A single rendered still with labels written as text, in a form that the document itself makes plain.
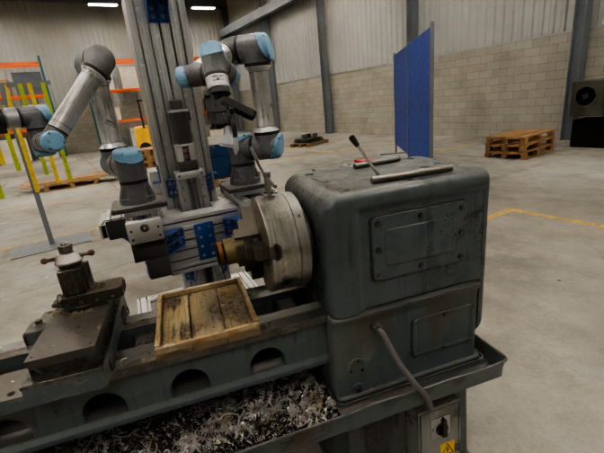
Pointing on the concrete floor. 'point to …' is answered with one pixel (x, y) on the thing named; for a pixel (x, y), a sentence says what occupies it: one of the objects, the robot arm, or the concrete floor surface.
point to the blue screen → (414, 96)
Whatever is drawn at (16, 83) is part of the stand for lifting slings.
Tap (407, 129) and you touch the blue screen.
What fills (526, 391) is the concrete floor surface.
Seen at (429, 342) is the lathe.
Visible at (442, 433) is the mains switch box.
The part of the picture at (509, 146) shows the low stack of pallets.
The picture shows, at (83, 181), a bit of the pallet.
